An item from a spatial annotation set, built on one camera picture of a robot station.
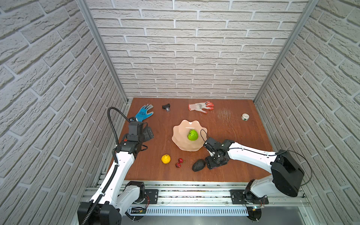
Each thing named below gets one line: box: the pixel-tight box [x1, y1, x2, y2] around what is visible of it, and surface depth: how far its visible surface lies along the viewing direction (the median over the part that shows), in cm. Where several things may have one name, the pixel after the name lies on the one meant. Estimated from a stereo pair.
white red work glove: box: [188, 100, 214, 114], surface depth 117 cm
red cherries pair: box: [175, 157, 184, 168], surface depth 86 cm
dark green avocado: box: [191, 158, 206, 173], surface depth 82 cm
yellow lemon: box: [161, 153, 172, 165], surface depth 85 cm
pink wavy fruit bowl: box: [171, 120, 208, 152], surface depth 97 cm
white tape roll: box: [241, 112, 250, 121], surface depth 109 cm
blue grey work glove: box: [135, 104, 154, 122], surface depth 112 cm
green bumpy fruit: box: [187, 129, 199, 142], surface depth 94 cm
